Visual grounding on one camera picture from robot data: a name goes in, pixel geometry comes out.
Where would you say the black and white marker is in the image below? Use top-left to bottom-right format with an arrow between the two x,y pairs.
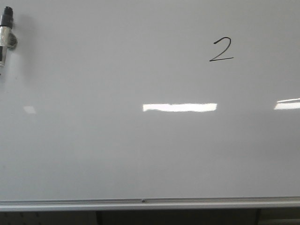
0,6 -> 14,68

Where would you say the large white whiteboard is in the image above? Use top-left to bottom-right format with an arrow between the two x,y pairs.
0,0 -> 300,201

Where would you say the small grey marker magnet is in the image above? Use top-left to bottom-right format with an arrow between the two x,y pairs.
8,33 -> 18,49

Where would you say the aluminium whiteboard bottom rail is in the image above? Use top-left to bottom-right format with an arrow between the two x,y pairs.
0,196 -> 300,212

